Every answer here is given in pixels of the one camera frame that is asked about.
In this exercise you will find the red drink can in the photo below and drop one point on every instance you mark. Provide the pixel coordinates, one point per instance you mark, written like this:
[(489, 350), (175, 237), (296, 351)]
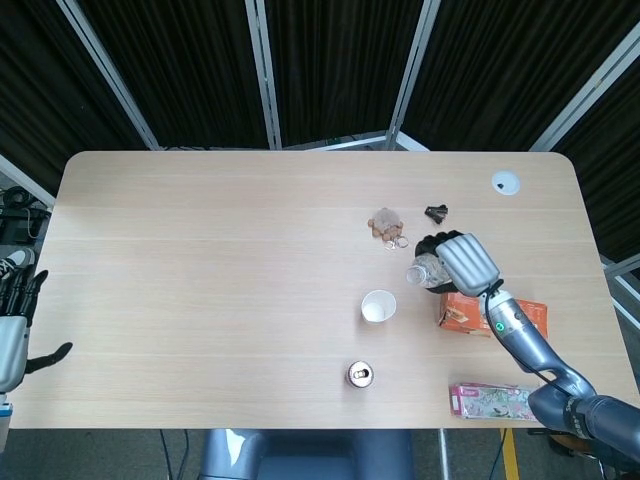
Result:
[(359, 375)]

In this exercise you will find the orange cardboard box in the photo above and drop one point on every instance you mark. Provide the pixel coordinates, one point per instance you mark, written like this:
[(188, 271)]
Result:
[(462, 312)]

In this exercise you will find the grey partition post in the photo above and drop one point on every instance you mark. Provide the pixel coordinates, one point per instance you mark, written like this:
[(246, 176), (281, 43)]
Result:
[(587, 95), (622, 272), (25, 180), (412, 75), (108, 70), (265, 75)]

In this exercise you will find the white paper cup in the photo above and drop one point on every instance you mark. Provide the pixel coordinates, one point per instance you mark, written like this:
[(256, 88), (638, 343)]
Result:
[(378, 306)]

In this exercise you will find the grey partition foot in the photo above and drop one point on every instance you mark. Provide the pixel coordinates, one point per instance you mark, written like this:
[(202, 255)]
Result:
[(350, 142)]

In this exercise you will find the brown shoe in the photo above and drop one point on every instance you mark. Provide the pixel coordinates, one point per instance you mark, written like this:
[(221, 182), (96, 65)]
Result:
[(565, 444)]

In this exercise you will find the white table leg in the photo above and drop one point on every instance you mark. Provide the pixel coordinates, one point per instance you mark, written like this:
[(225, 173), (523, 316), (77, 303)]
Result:
[(446, 455)]

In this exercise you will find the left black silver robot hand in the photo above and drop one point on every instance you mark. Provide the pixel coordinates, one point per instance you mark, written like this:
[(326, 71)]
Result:
[(12, 345)]

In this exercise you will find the small bag with rings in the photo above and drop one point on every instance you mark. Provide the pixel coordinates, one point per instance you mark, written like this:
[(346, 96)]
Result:
[(386, 222)]

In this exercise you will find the black binder clip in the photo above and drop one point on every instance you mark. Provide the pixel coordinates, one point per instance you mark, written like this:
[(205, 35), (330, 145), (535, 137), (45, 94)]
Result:
[(436, 214)]

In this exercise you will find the black curtain panel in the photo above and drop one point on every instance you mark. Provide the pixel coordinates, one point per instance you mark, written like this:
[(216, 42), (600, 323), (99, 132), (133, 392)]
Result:
[(500, 65), (340, 65), (40, 90), (185, 70), (615, 175)]

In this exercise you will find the black floor equipment pile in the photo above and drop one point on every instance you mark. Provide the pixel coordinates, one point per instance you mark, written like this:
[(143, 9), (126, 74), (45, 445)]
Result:
[(20, 220)]

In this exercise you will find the pink floral packet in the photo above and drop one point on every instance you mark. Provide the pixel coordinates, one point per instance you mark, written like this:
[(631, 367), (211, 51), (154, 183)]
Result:
[(490, 402)]

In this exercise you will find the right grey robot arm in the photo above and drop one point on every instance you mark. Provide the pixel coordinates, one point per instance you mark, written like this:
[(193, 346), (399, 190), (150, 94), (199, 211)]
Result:
[(530, 345)]

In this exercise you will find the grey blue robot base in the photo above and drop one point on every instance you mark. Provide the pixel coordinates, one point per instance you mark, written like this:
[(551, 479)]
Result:
[(310, 457)]

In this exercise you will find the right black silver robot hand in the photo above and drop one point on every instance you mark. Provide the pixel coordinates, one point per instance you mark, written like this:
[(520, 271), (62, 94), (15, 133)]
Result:
[(467, 262)]

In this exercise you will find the black white sneaker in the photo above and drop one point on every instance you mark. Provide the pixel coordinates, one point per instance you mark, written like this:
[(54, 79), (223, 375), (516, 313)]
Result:
[(15, 260)]

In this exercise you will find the transparent plastic water bottle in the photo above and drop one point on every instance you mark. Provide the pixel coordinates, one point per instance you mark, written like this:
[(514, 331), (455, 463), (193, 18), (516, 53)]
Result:
[(425, 272)]

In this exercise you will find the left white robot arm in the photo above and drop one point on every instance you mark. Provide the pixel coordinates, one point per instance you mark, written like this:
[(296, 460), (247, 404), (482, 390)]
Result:
[(4, 420)]

